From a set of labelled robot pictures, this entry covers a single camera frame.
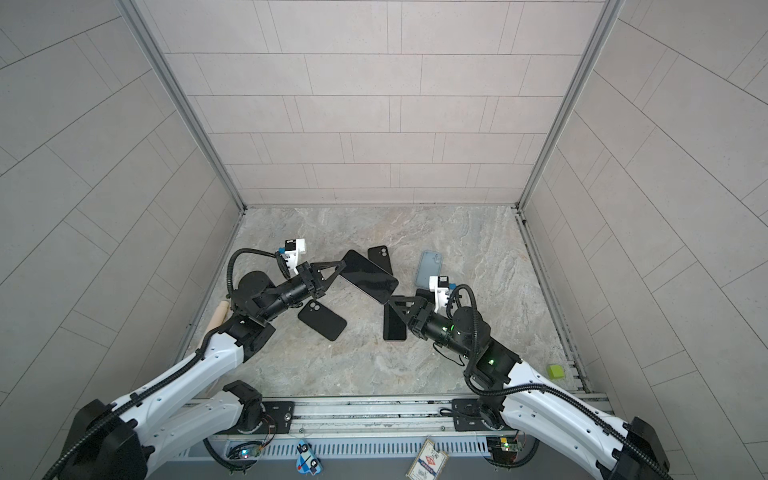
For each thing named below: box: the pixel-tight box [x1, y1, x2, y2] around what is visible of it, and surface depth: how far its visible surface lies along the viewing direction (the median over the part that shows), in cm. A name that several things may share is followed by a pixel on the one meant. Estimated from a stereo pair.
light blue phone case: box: [415, 250, 443, 289], surface depth 102 cm
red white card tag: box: [405, 438, 449, 480], surface depth 66 cm
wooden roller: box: [197, 301, 230, 349], surface depth 87 cm
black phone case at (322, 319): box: [298, 299, 347, 341], surface depth 89 cm
